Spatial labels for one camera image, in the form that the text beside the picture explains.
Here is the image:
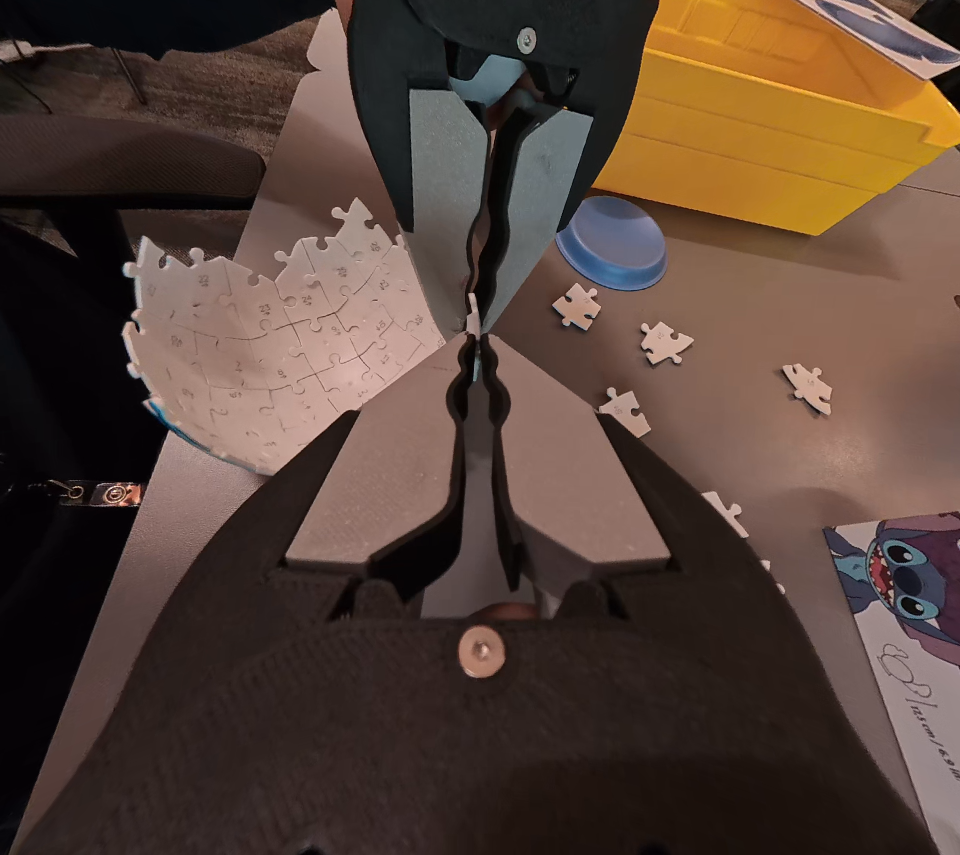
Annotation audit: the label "cartoon character picture card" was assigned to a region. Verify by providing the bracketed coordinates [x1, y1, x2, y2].
[823, 510, 960, 855]

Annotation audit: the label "dark grey chair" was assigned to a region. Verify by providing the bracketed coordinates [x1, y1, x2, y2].
[0, 114, 268, 213]

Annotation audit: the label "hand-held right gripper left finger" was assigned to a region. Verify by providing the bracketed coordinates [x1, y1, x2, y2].
[283, 333, 480, 605]

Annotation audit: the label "person's dark clothed body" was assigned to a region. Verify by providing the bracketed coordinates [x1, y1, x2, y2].
[0, 202, 189, 855]

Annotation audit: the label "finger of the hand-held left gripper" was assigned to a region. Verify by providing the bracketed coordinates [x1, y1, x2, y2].
[474, 103, 595, 337]
[408, 86, 496, 335]

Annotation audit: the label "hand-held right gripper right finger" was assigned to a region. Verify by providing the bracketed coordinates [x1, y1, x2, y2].
[480, 333, 674, 616]

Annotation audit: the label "metal badge clip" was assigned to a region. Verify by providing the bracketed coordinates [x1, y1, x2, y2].
[7, 480, 147, 508]

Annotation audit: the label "blue round stand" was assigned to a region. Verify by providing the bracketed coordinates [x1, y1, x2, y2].
[555, 195, 670, 294]

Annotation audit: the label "yellow plastic bin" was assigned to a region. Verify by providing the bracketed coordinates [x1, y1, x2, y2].
[588, 0, 960, 237]

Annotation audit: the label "white and blue puzzle ball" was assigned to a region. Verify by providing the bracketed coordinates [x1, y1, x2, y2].
[121, 197, 451, 477]

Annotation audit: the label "white card with blue print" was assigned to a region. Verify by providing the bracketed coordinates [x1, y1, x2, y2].
[731, 0, 960, 80]

